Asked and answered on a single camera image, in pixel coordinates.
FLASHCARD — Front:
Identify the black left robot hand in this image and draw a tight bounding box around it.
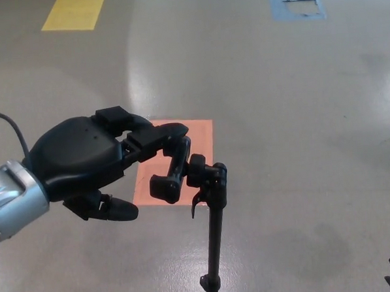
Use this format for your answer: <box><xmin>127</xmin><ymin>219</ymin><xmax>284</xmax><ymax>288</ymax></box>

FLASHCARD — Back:
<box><xmin>18</xmin><ymin>102</ymin><xmax>194</xmax><ymax>227</ymax></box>

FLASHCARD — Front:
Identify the black phone stand tripod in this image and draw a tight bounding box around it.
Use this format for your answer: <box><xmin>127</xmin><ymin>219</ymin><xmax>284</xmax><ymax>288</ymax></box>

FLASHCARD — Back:
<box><xmin>146</xmin><ymin>131</ymin><xmax>267</xmax><ymax>292</ymax></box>

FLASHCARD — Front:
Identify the orange floor marking rectangle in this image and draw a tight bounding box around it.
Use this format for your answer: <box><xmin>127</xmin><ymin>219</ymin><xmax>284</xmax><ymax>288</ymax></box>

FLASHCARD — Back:
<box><xmin>128</xmin><ymin>116</ymin><xmax>218</xmax><ymax>210</ymax></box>

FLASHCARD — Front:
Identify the yellow floor marking rectangle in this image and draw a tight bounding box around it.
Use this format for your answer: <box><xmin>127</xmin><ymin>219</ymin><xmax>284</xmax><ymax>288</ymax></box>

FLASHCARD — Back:
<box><xmin>39</xmin><ymin>0</ymin><xmax>110</xmax><ymax>33</ymax></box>

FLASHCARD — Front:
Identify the torn blue floor marking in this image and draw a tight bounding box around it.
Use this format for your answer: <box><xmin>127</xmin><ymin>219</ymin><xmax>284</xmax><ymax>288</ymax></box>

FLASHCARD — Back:
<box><xmin>267</xmin><ymin>0</ymin><xmax>327</xmax><ymax>22</ymax></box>

